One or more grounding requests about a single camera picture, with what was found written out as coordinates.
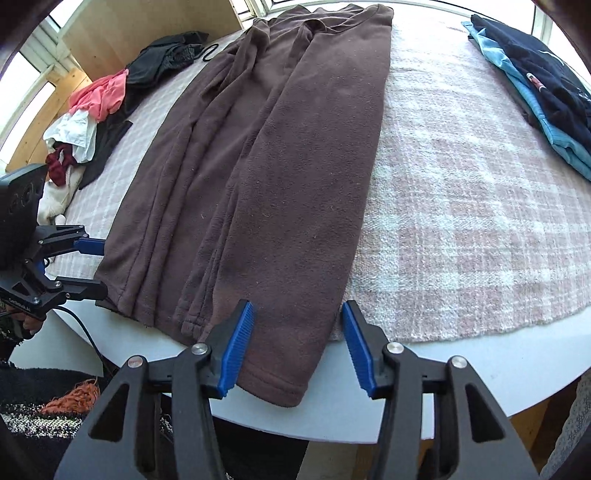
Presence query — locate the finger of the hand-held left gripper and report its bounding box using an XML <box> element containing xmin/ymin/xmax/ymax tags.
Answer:
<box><xmin>0</xmin><ymin>268</ymin><xmax>109</xmax><ymax>321</ymax></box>
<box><xmin>28</xmin><ymin>224</ymin><xmax>107</xmax><ymax>261</ymax></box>

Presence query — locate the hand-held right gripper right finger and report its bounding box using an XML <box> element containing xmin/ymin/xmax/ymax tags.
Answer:
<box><xmin>342</xmin><ymin>300</ymin><xmax>540</xmax><ymax>480</ymax></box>

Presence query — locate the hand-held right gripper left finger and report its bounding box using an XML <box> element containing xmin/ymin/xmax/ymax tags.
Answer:
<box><xmin>54</xmin><ymin>299</ymin><xmax>256</xmax><ymax>480</ymax></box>

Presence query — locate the brown fleece garment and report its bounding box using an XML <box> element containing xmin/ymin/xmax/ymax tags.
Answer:
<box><xmin>93</xmin><ymin>4</ymin><xmax>394</xmax><ymax>409</ymax></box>

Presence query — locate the person's left forearm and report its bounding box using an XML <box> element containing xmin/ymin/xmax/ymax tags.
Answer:
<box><xmin>0</xmin><ymin>318</ymin><xmax>24</xmax><ymax>365</ymax></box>

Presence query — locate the person's left hand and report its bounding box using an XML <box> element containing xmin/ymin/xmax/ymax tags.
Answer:
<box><xmin>14</xmin><ymin>315</ymin><xmax>44</xmax><ymax>341</ymax></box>

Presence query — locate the dark red garment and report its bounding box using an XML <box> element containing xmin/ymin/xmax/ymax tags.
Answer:
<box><xmin>45</xmin><ymin>143</ymin><xmax>80</xmax><ymax>188</ymax></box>

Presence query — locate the white shirt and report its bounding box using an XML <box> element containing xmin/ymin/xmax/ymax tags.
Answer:
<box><xmin>43</xmin><ymin>108</ymin><xmax>99</xmax><ymax>164</ymax></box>

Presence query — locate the pine slat panel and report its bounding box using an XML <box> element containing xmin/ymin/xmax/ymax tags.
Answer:
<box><xmin>7</xmin><ymin>67</ymin><xmax>93</xmax><ymax>174</ymax></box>

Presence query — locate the black cloth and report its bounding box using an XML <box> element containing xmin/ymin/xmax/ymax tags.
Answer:
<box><xmin>78</xmin><ymin>85</ymin><xmax>139</xmax><ymax>191</ymax></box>

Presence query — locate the person's dark tweed garment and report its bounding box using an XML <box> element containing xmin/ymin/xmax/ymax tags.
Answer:
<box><xmin>0</xmin><ymin>364</ymin><xmax>310</xmax><ymax>480</ymax></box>

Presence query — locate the pink garment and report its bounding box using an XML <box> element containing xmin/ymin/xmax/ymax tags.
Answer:
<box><xmin>69</xmin><ymin>69</ymin><xmax>129</xmax><ymax>123</ymax></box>

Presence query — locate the pink plaid blanket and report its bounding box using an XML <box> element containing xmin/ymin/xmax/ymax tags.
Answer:
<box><xmin>44</xmin><ymin>14</ymin><xmax>591</xmax><ymax>344</ymax></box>

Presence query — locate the light wooden board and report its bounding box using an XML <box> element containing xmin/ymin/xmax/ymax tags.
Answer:
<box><xmin>62</xmin><ymin>0</ymin><xmax>243</xmax><ymax>81</ymax></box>

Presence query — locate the grey lace cloth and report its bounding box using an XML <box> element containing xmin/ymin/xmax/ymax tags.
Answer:
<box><xmin>540</xmin><ymin>383</ymin><xmax>591</xmax><ymax>480</ymax></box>

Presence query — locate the light blue folded garment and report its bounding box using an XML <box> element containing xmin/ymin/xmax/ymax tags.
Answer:
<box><xmin>462</xmin><ymin>18</ymin><xmax>591</xmax><ymax>182</ymax></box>

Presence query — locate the navy folded shirt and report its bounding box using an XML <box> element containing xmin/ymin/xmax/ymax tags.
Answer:
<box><xmin>471</xmin><ymin>14</ymin><xmax>591</xmax><ymax>153</ymax></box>

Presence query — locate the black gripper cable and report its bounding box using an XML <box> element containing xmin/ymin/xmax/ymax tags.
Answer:
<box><xmin>55</xmin><ymin>305</ymin><xmax>123</xmax><ymax>384</ymax></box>

